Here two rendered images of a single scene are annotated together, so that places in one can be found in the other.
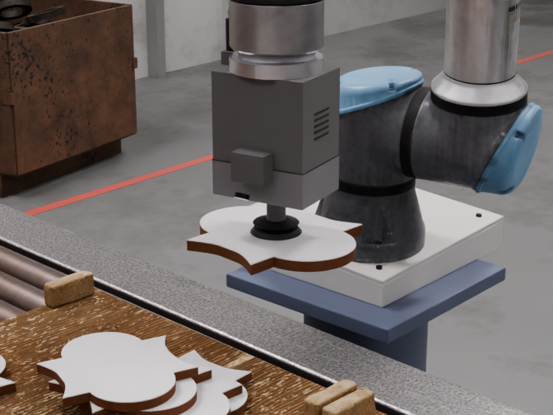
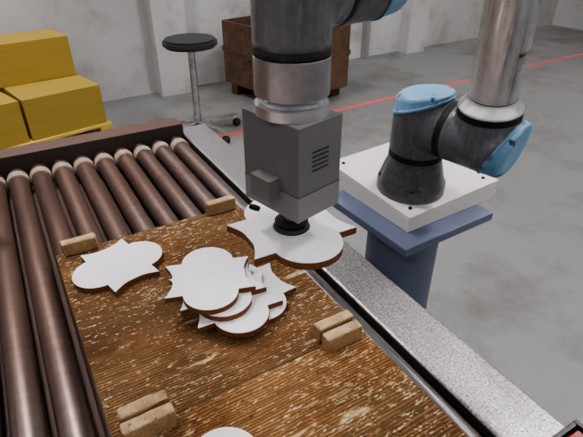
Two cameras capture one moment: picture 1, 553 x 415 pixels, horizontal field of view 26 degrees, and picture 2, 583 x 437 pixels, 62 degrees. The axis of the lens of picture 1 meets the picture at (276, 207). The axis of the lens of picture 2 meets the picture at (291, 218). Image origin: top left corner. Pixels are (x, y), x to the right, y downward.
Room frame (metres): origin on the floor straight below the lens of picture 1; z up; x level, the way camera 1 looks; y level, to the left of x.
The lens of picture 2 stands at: (0.48, -0.13, 1.44)
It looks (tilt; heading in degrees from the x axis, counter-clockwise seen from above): 32 degrees down; 16
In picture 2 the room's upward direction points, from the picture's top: straight up
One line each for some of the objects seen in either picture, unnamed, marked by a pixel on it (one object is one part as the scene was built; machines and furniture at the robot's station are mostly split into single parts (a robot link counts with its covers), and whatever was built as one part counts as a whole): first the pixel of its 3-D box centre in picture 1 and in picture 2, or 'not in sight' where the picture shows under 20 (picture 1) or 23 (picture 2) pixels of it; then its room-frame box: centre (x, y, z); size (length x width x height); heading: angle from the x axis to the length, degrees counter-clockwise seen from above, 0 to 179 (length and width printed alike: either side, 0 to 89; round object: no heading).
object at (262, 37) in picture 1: (272, 26); (289, 77); (0.94, 0.00, 1.30); 0.08 x 0.08 x 0.05
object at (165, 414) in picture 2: not in sight; (149, 424); (0.77, 0.12, 0.95); 0.06 x 0.02 x 0.03; 136
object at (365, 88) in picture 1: (378, 121); (424, 119); (1.48, -0.13, 1.08); 0.13 x 0.12 x 0.14; 62
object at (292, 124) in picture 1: (266, 126); (282, 153); (0.93, 0.01, 1.23); 0.10 x 0.09 x 0.16; 150
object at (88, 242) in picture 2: not in sight; (79, 244); (1.05, 0.42, 0.95); 0.06 x 0.02 x 0.03; 137
